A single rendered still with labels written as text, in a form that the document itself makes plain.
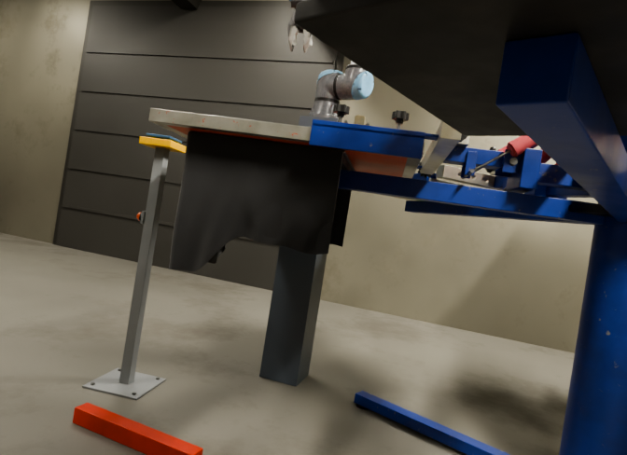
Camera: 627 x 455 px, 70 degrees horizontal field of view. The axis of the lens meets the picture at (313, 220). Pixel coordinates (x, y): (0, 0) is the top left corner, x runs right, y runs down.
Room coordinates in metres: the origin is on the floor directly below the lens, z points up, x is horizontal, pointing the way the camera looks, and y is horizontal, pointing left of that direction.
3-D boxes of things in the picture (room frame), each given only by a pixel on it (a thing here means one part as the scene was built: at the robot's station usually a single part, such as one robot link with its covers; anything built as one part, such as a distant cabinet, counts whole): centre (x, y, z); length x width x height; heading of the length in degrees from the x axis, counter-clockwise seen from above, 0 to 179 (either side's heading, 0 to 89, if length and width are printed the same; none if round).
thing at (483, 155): (1.42, -0.47, 1.02); 0.17 x 0.06 x 0.05; 81
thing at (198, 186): (1.32, 0.17, 0.74); 0.46 x 0.04 x 0.42; 81
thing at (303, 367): (2.08, 0.02, 0.60); 0.18 x 0.18 x 1.20; 73
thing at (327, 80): (2.07, 0.02, 1.37); 0.13 x 0.12 x 0.14; 55
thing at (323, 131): (1.20, -0.11, 0.97); 0.30 x 0.05 x 0.07; 81
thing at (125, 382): (1.73, 0.62, 0.48); 0.22 x 0.22 x 0.96; 81
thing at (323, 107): (2.08, 0.02, 1.25); 0.15 x 0.15 x 0.10
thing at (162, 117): (1.52, 0.08, 0.97); 0.79 x 0.58 x 0.04; 81
